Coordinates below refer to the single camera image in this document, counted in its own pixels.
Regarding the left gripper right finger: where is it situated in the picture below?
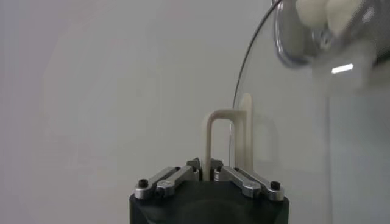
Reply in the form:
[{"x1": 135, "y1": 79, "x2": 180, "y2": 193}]
[{"x1": 210, "y1": 158, "x2": 286, "y2": 202}]

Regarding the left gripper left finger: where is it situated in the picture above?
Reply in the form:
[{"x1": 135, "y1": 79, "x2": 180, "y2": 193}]
[{"x1": 133, "y1": 158, "x2": 202, "y2": 200}]

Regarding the glass lid with cream handle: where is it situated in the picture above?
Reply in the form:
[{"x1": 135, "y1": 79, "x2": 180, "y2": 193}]
[{"x1": 202, "y1": 0, "x2": 390, "y2": 224}]

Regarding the white steamed baozi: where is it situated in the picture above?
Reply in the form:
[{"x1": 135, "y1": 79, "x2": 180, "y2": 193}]
[
  {"x1": 325, "y1": 0, "x2": 363, "y2": 36},
  {"x1": 295, "y1": 0, "x2": 329, "y2": 28}
]

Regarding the stainless steel steamer basket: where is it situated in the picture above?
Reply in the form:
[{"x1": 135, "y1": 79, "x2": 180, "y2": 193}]
[{"x1": 272, "y1": 0, "x2": 390, "y2": 69}]

